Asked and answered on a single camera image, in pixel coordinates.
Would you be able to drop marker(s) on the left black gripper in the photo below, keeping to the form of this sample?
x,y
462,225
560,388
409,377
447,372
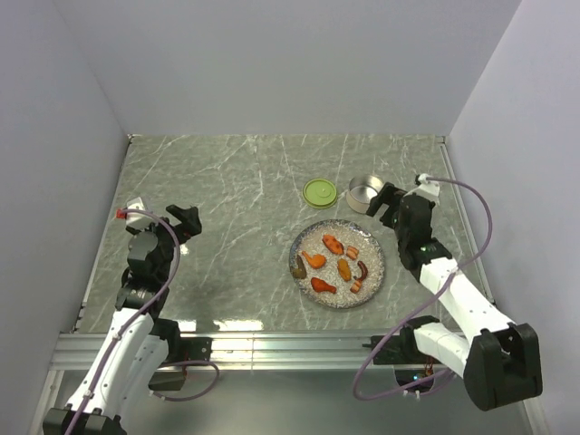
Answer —
x,y
189,226

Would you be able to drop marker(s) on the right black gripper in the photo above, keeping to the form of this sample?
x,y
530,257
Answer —
x,y
384,197

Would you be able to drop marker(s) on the small bacon piece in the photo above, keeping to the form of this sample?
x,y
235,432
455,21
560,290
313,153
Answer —
x,y
352,252

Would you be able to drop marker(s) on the dark red sausage toy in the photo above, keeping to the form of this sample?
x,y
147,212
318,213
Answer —
x,y
363,271

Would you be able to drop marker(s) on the orange fish toy food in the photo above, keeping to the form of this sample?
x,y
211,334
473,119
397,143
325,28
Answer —
x,y
333,244

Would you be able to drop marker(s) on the orange fried nugget toy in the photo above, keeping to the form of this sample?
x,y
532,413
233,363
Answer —
x,y
344,270

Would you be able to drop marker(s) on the striped bacon toy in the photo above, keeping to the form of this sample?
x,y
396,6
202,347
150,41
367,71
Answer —
x,y
356,287

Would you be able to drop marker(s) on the orange drumstick toy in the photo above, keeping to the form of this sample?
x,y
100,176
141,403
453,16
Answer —
x,y
320,286

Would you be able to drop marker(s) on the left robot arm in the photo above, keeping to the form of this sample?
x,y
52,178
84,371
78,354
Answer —
x,y
138,340

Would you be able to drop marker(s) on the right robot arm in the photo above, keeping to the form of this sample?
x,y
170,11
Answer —
x,y
497,359

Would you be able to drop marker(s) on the beige metal lunch container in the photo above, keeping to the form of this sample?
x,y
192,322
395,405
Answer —
x,y
361,190

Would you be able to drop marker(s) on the green round lid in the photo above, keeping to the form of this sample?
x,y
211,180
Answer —
x,y
320,193

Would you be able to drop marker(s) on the speckled ceramic plate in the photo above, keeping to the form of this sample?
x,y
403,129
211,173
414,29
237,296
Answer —
x,y
349,234

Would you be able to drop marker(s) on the orange chicken wing toy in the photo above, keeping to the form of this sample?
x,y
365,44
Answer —
x,y
315,261

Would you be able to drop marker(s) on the brown green food piece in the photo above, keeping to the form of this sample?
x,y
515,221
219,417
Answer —
x,y
299,270

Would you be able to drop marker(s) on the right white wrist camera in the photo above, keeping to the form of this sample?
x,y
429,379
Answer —
x,y
426,188

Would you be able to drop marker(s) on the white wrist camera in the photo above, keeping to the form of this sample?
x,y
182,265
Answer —
x,y
426,188
132,215

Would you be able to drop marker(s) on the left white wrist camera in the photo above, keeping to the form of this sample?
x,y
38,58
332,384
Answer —
x,y
132,215

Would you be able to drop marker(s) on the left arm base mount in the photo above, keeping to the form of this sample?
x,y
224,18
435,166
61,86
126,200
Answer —
x,y
170,377

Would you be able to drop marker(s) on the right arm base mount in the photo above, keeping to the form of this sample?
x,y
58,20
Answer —
x,y
401,351

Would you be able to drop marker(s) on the aluminium frame rail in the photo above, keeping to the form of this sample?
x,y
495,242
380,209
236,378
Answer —
x,y
246,351

